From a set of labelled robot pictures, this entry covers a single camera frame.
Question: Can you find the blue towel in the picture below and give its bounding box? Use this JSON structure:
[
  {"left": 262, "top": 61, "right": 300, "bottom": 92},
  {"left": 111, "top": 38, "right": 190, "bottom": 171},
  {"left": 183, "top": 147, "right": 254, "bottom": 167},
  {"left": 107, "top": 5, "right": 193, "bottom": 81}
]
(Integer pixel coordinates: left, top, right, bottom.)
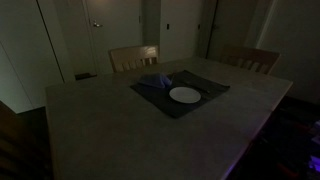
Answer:
[{"left": 138, "top": 72, "right": 174, "bottom": 90}]

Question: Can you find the white round plate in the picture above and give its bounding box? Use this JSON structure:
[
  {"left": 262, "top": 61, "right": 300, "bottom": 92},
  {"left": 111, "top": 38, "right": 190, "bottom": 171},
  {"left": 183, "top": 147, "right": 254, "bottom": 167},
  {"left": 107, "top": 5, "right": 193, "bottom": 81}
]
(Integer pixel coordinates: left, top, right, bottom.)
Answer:
[{"left": 168, "top": 86, "right": 202, "bottom": 104}]

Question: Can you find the dark woven placemat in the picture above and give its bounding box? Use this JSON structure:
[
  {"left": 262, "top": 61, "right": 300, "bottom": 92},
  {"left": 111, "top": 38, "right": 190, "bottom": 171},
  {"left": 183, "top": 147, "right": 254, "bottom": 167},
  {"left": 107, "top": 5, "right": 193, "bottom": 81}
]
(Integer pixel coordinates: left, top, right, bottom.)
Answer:
[{"left": 129, "top": 69, "right": 231, "bottom": 120}]

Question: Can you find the small dark brown doormat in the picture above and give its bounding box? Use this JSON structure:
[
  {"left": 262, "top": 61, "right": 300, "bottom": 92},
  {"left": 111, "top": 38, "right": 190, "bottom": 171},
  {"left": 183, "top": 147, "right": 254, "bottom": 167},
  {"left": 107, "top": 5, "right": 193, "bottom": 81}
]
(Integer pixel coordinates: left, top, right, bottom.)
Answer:
[{"left": 74, "top": 72, "right": 98, "bottom": 81}]

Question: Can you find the dark interior door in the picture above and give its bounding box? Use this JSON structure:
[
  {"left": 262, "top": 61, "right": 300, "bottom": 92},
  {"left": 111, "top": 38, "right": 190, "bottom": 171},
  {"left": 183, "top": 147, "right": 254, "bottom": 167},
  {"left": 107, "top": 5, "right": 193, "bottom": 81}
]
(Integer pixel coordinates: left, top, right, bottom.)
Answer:
[{"left": 205, "top": 0, "right": 259, "bottom": 62}]

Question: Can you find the white closet door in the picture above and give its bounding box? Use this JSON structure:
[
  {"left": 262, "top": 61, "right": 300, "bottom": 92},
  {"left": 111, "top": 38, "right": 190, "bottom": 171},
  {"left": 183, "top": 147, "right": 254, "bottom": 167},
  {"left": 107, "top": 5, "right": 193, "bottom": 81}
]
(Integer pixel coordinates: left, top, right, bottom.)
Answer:
[{"left": 0, "top": 0, "right": 65, "bottom": 115}]

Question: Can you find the red clamp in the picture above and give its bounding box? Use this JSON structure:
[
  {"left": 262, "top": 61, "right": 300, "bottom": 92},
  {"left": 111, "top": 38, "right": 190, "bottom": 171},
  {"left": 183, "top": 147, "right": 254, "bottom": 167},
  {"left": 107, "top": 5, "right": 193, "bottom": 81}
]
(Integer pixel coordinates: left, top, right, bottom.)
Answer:
[{"left": 275, "top": 162, "right": 301, "bottom": 178}]

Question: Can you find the white door with lever handle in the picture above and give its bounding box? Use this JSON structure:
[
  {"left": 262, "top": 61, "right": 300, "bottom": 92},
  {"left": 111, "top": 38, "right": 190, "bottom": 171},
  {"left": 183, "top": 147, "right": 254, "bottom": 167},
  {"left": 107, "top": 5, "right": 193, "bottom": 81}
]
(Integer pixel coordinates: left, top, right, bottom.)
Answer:
[{"left": 82, "top": 0, "right": 144, "bottom": 76}]

